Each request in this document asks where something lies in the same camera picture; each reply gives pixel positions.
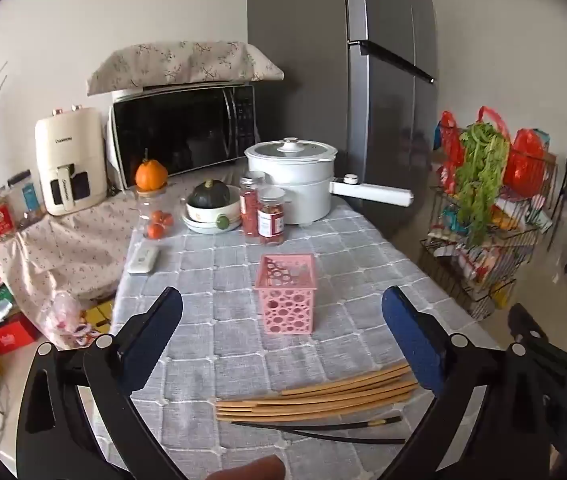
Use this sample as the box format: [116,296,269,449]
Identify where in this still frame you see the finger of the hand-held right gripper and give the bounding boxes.
[507,303,564,361]

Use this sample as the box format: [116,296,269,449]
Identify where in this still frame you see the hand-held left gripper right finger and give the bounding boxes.
[378,286,550,480]

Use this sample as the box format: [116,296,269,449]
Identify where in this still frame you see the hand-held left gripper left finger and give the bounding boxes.
[16,286,199,480]

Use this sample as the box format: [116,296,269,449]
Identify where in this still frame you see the wooden chopstick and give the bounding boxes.
[280,364,411,396]
[215,386,417,413]
[215,379,418,407]

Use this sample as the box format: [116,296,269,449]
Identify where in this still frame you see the wooden chopsticks bundle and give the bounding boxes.
[215,392,413,422]

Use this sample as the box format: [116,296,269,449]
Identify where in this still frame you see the pink perforated plastic basket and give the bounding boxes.
[255,254,320,336]

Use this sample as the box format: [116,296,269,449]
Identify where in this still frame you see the yellow box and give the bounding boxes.
[84,305,115,335]

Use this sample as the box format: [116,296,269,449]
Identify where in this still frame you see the white remote control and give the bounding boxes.
[128,246,160,276]

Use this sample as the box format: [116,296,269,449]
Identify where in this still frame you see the clear plastic bag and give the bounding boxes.
[48,292,95,347]

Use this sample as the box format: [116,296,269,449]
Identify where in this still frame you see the floral tablecloth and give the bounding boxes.
[0,187,139,347]

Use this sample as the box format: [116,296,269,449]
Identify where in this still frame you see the white ceramic bowl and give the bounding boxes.
[181,185,243,235]

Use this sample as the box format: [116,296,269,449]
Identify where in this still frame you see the clear glass jar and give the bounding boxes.
[136,187,174,241]

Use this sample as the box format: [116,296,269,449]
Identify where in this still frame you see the red box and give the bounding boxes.
[0,320,39,357]

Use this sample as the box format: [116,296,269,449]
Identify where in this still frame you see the green squash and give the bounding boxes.
[191,179,229,208]

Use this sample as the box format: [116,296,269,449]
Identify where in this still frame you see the green leafy vegetables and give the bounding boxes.
[456,121,510,250]

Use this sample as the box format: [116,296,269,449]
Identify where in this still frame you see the orange citrus fruit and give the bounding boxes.
[135,149,169,192]

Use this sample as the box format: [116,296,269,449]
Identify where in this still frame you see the red plastic bag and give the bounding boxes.
[436,107,468,190]
[503,129,550,199]

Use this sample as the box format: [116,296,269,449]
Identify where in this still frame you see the tall red spice jar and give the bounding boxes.
[240,171,268,238]

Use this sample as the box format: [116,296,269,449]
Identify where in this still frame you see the short red spice jar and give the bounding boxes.
[256,186,287,246]

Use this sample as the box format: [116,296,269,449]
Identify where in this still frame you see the blue label container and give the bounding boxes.
[8,170,44,222]

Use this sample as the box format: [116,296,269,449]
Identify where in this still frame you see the white electric cooking pot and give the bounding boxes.
[244,136,414,226]

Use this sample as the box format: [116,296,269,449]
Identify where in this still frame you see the cream air fryer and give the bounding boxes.
[34,105,107,217]

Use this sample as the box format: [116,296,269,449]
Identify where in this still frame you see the black microwave oven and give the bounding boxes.
[108,82,259,191]

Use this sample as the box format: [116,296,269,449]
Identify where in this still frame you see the floral cloth cover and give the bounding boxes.
[86,40,285,96]

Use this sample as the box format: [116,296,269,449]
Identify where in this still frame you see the grey refrigerator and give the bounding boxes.
[248,0,439,252]

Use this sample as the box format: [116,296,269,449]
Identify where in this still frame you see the black wire rack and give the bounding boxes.
[419,155,559,321]

